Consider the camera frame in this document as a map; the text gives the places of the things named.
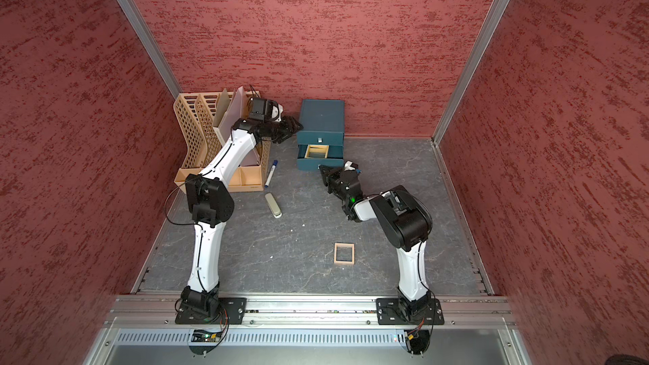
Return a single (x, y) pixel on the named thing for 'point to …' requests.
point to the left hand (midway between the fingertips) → (298, 132)
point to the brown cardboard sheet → (222, 104)
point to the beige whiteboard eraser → (273, 205)
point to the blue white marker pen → (271, 173)
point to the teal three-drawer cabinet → (320, 134)
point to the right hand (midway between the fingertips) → (317, 167)
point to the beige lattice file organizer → (195, 112)
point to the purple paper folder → (234, 115)
